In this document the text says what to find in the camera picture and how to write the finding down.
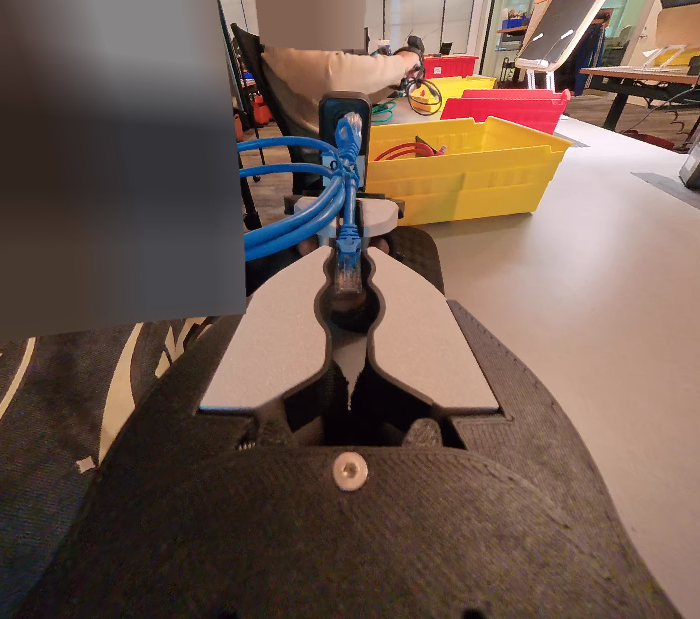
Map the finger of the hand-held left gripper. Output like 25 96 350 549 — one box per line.
357 200 399 238
292 195 333 243

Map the yellow plastic bin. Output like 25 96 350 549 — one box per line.
364 115 573 227
409 75 498 116

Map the wooden board back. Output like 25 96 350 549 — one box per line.
516 0 622 74

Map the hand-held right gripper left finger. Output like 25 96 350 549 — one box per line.
198 245 337 411

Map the person's black printed shirt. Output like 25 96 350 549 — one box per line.
0 316 219 619

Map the dark grey power box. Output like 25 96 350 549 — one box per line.
678 134 700 192

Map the red ethernet cable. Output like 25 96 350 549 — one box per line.
374 141 450 162

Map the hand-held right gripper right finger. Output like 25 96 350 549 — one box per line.
362 246 501 410

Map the black chair armrest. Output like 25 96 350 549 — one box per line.
389 226 446 298

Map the black cable coil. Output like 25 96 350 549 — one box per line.
404 77 444 115

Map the blue ethernet cable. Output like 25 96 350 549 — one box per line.
236 112 366 298

